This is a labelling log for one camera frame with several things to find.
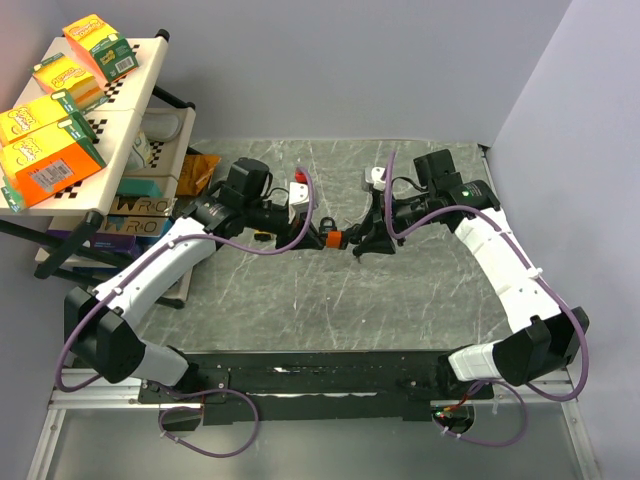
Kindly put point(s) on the orange padlock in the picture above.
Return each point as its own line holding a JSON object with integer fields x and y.
{"x": 337, "y": 239}

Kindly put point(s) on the teal box on shelf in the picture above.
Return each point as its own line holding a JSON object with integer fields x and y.
{"x": 138, "y": 187}

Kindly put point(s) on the orange snack bag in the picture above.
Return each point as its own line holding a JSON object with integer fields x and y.
{"x": 196, "y": 173}

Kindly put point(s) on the large orange sponge box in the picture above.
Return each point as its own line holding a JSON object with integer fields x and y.
{"x": 47, "y": 161}

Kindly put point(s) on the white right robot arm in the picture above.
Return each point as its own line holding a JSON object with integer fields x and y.
{"x": 546, "y": 335}

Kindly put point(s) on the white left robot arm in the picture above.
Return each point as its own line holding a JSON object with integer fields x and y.
{"x": 100, "y": 325}

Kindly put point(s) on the yellow sponge box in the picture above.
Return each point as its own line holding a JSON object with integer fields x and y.
{"x": 48, "y": 109}

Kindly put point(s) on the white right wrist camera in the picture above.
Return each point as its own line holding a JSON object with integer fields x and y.
{"x": 373, "y": 179}

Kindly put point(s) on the black Kaijing padlock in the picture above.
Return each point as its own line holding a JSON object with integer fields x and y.
{"x": 327, "y": 224}

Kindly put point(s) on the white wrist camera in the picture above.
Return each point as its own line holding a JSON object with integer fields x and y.
{"x": 373, "y": 179}
{"x": 298, "y": 196}

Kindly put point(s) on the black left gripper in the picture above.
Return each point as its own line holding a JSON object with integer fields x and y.
{"x": 288, "y": 235}

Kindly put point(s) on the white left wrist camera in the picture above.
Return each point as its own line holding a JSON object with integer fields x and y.
{"x": 298, "y": 196}

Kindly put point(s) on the orange sponge box top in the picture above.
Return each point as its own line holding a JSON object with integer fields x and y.
{"x": 101, "y": 47}

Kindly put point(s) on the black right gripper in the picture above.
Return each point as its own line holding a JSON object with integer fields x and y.
{"x": 378, "y": 239}

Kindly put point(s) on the yellow padlock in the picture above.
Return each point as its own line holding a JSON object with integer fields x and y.
{"x": 263, "y": 236}

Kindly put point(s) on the aluminium frame rail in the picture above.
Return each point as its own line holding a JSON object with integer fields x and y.
{"x": 103, "y": 432}

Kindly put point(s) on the yellow sponge pack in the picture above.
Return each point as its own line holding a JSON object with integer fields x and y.
{"x": 60, "y": 72}

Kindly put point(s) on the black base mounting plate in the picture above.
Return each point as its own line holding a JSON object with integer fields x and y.
{"x": 316, "y": 385}

